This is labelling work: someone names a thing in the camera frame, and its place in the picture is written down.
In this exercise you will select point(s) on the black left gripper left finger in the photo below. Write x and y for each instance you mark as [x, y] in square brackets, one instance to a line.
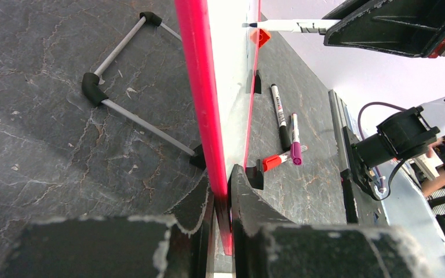
[179, 243]

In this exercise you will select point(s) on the purple capped marker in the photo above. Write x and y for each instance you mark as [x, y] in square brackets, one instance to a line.
[295, 150]

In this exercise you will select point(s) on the red capped marker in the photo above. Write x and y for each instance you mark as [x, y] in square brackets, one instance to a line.
[273, 161]

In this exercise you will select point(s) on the blue capped white marker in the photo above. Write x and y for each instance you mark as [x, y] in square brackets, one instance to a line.
[307, 26]

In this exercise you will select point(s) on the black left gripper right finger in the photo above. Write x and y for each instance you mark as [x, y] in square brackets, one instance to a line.
[267, 244]

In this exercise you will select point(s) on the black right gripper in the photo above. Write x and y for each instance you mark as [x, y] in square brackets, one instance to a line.
[408, 28]

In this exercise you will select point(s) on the whiteboard wire stand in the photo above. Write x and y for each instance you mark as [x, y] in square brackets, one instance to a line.
[145, 79]

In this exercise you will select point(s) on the black whiteboard foot clip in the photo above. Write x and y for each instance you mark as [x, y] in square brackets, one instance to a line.
[255, 175]
[253, 84]

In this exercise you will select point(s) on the person forearm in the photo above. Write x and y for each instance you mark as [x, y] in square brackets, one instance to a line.
[430, 186]

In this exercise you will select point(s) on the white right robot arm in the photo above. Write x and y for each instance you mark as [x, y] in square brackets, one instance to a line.
[404, 135]

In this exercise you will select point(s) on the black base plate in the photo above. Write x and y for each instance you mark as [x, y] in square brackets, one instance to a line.
[361, 198]

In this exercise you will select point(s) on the black capped marker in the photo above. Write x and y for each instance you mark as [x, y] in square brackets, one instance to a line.
[282, 125]

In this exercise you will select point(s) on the pink framed whiteboard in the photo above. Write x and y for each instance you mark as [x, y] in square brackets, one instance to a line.
[219, 55]

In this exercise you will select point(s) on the orange toy brick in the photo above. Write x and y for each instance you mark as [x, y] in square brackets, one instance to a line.
[260, 37]

